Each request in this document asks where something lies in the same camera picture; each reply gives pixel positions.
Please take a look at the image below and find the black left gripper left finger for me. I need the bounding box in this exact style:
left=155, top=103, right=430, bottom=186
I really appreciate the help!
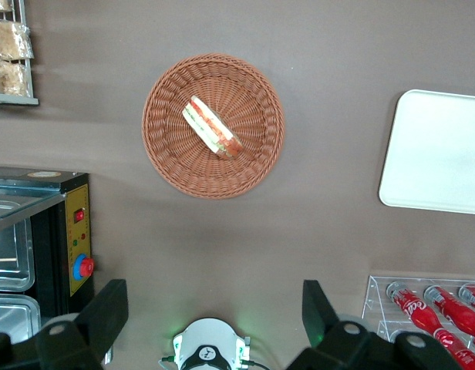
left=35, top=279, right=129, bottom=370

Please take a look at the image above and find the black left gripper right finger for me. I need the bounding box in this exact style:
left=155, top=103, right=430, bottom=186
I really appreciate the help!
left=287, top=279, right=395, bottom=370

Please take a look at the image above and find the triangle sandwich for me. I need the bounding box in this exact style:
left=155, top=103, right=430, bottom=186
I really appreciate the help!
left=182, top=96, right=244, bottom=160

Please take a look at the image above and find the round brown wicker basket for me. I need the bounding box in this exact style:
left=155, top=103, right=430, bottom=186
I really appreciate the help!
left=141, top=52, right=286, bottom=200

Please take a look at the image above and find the beige plastic tray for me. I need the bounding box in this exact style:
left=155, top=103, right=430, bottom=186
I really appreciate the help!
left=378, top=89, right=475, bottom=216

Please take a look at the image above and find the tray of packaged snacks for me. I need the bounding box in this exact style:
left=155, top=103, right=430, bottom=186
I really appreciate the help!
left=0, top=0, right=40, bottom=107

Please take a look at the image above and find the clear acrylic bottle rack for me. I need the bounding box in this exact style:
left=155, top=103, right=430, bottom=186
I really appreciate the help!
left=361, top=274, right=475, bottom=370

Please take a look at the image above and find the black food warmer cabinet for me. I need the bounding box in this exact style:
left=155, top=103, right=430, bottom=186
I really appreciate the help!
left=0, top=165, right=96, bottom=346

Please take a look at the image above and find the steel pan in warmer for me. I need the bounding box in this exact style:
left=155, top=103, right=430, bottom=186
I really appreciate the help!
left=0, top=294, right=42, bottom=344
left=0, top=219, right=35, bottom=293

